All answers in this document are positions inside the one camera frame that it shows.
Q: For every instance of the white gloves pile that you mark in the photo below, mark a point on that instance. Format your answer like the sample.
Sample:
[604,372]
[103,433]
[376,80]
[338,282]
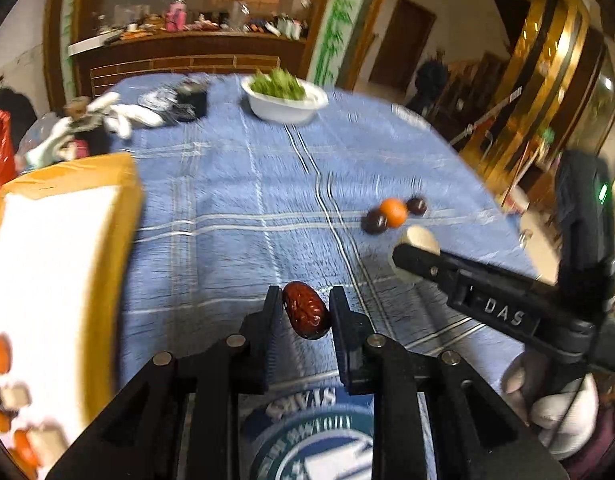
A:
[85,129]

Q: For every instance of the white bowl of greens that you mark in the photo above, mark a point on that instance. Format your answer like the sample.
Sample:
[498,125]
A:
[283,98]

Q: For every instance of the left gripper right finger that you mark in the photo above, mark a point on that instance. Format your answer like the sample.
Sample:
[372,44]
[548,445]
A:
[372,363]

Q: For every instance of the yellow tray white bottom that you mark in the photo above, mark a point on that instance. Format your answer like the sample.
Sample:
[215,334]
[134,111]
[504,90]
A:
[66,233]

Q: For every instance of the orange tangerine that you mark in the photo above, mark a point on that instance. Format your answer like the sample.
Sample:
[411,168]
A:
[395,212]

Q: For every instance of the large pale sugarcane chunk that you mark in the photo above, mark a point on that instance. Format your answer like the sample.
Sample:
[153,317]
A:
[48,443]

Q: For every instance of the blue plaid tablecloth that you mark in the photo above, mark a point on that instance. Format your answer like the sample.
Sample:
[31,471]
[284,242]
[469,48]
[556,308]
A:
[234,205]

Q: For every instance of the red date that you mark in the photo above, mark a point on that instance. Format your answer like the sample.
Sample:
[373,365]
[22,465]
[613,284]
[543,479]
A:
[307,313]

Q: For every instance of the pink bottle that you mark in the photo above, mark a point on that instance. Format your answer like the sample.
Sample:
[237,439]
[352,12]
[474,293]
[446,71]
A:
[176,16]

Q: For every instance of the white gloved right hand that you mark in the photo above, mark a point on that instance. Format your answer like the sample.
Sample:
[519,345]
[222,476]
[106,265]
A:
[566,419]

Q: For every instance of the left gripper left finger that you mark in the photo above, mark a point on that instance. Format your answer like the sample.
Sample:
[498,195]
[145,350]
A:
[235,366]

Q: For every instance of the dark plum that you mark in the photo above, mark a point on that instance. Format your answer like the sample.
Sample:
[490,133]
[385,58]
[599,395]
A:
[374,222]
[416,205]

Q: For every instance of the small pale sugarcane chunk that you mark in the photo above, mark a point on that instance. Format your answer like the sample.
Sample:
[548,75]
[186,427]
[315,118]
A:
[15,397]

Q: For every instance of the black container on table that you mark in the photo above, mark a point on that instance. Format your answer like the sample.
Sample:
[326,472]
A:
[191,100]

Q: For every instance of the wooden counter cabinet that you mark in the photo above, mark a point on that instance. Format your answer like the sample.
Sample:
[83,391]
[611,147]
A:
[98,70]

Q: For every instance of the medium pale sugarcane chunk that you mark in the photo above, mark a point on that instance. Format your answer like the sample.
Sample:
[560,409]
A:
[412,255]

